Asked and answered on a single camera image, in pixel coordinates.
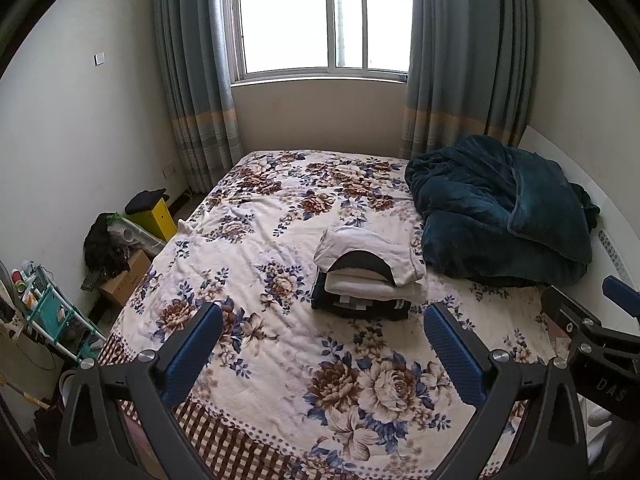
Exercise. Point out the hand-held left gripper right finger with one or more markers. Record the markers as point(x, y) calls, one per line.
point(455, 355)

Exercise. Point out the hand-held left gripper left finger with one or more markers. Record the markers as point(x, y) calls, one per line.
point(192, 355)

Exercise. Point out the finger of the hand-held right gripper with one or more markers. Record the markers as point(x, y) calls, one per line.
point(567, 312)
point(622, 295)

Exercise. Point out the white garment with black panel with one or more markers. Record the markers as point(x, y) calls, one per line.
point(380, 250)

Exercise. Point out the white power strip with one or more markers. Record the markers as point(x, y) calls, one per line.
point(612, 255)

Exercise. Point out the cardboard box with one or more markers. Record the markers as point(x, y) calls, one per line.
point(125, 282)

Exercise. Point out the black remote control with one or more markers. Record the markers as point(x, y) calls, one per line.
point(91, 280)

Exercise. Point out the clear plastic package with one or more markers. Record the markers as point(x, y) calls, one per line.
point(132, 234)

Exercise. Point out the yellow box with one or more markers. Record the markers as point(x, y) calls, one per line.
point(157, 220)

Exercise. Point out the black bag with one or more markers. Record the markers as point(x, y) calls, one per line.
point(102, 245)

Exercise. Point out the teal fleece blanket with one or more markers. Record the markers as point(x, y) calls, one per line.
point(480, 200)

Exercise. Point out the teal storage rack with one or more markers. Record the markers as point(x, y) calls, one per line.
point(50, 305)

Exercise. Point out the white headboard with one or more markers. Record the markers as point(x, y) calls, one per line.
point(565, 152)

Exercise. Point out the black cloth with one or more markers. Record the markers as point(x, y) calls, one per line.
point(144, 201)

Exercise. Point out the floral bedspread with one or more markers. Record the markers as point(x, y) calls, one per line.
point(280, 200)

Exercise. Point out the grey-blue curtain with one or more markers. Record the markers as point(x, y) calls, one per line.
point(465, 60)
point(195, 70)

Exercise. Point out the window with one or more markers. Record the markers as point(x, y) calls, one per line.
point(320, 15)

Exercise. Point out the wall socket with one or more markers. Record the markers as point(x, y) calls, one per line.
point(169, 170)

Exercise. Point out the white wall switch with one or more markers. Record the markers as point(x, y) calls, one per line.
point(100, 58)

